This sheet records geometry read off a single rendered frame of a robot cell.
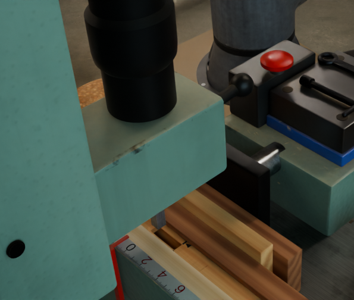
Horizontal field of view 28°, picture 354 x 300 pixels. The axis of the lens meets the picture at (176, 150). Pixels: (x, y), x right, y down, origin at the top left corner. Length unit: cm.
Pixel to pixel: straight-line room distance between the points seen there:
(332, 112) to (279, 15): 63
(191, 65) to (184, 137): 91
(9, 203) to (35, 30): 10
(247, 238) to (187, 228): 6
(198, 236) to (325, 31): 223
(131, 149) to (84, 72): 216
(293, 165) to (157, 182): 16
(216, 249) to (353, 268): 12
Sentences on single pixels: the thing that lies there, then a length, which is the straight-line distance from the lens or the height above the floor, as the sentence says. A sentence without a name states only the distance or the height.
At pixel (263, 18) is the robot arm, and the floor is 78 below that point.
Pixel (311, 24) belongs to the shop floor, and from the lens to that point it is 282.
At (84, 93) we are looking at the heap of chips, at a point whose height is 93.
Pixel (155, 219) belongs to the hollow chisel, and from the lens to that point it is 58.
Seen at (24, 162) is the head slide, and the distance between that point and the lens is 38.
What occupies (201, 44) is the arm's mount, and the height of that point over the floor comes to 63.
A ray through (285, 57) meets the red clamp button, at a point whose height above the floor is 102.
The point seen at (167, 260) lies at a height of 95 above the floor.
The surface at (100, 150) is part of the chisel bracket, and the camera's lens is 48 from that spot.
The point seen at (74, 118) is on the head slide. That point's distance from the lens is 38.
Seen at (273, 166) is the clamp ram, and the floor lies 95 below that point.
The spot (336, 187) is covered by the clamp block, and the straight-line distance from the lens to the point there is 61.
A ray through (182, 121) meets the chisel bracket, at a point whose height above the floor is 107.
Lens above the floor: 136
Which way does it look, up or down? 39 degrees down
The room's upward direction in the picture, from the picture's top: 6 degrees counter-clockwise
